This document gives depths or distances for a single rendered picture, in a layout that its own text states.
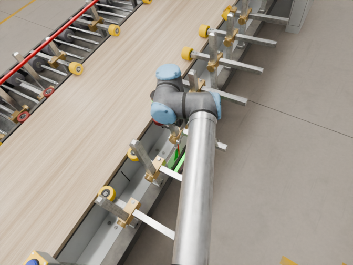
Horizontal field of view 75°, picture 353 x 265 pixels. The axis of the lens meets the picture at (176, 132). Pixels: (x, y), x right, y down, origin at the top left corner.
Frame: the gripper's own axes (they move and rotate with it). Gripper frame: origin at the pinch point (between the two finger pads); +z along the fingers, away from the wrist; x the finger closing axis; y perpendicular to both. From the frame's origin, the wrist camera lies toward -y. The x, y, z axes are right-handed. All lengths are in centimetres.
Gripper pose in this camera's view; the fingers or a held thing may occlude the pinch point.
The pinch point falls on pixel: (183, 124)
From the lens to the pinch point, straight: 113.2
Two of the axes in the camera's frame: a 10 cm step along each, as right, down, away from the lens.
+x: 8.6, 3.5, -3.8
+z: 1.4, 5.4, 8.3
